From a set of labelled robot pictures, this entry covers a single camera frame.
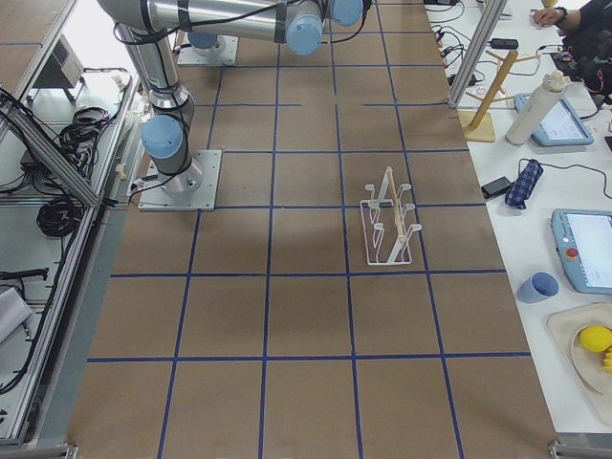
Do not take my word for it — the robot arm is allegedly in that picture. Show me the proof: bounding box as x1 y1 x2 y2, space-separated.
100 0 370 198
187 33 227 57

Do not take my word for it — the blue cup on desk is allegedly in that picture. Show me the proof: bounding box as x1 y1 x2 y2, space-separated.
516 272 558 304

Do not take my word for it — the black power adapter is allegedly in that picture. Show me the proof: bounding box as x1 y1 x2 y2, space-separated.
481 176 514 200

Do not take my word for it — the wooden stand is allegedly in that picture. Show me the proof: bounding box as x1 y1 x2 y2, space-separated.
458 50 518 142

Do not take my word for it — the dark plaid cloth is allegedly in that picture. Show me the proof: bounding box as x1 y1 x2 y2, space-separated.
505 160 543 210

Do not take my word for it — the blue teach pendant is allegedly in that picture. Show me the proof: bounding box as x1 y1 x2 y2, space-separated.
551 208 611 295
530 98 594 147

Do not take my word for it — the white paper roll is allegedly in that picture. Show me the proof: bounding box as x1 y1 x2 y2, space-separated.
505 70 571 145

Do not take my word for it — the grey electrical box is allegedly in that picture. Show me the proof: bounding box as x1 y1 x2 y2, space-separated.
33 34 84 89

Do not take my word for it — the yellow toy fruit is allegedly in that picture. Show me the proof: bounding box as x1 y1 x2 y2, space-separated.
578 324 612 353

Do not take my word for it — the beige tray on desk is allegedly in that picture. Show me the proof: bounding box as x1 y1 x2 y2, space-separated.
547 303 611 426

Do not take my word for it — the white wire cup rack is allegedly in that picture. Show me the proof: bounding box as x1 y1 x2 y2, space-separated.
360 166 422 266

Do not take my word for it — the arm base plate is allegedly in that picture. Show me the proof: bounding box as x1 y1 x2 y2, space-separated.
138 150 222 211
178 33 238 67

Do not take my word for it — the black cable bundle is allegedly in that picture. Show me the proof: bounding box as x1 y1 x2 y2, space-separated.
36 196 82 239

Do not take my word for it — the aluminium frame post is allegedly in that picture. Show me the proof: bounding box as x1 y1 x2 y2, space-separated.
448 0 507 108

